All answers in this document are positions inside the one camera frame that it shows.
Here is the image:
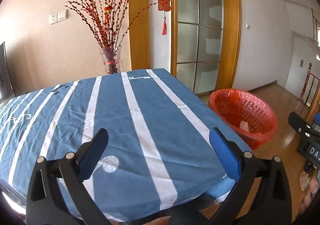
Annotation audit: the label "orange lined trash basket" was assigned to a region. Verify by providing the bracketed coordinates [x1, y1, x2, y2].
[209, 89, 278, 150]

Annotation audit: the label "person's right hand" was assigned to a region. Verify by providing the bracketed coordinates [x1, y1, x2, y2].
[298, 177, 319, 214]

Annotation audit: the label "wooden stair railing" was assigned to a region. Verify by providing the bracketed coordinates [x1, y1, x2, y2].
[299, 63, 319, 107]

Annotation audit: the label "blue white striped tablecloth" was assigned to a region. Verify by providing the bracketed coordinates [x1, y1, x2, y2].
[1, 69, 249, 222]

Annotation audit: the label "flat screen television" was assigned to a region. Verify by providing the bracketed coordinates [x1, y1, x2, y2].
[0, 42, 16, 103]

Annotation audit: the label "frosted glass sliding door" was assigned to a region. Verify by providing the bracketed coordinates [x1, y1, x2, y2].
[171, 0, 241, 95]

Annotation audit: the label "glass vase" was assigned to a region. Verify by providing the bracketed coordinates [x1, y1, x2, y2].
[99, 46, 121, 75]

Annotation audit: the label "red fu knot ornament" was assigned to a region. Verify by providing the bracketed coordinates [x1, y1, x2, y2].
[157, 0, 171, 36]

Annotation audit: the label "red berry branches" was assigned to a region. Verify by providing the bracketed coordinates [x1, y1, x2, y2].
[64, 0, 158, 72]

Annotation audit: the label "wall switch and socket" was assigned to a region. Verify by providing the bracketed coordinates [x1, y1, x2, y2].
[49, 10, 68, 25]

